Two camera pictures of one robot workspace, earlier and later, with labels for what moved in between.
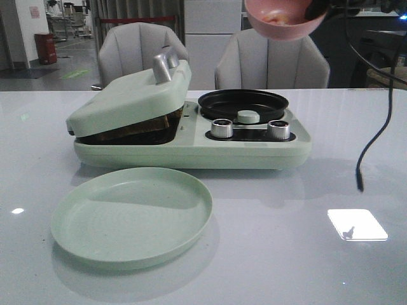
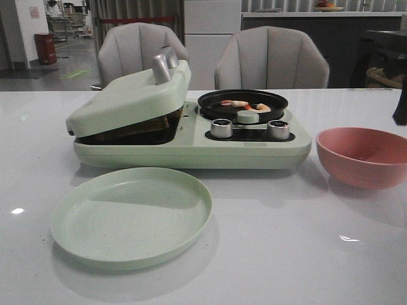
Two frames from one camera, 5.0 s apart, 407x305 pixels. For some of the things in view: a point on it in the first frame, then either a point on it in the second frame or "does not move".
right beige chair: x=250 y=60 does not move
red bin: x=46 y=48 does not move
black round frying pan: x=226 y=104 does not move
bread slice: x=155 y=131 does not move
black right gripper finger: x=316 y=8 → x=400 y=114
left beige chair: x=129 y=48 does not move
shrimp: x=278 y=19 → x=234 y=103
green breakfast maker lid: x=137 y=100 does not move
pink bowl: x=280 y=20 → x=363 y=158
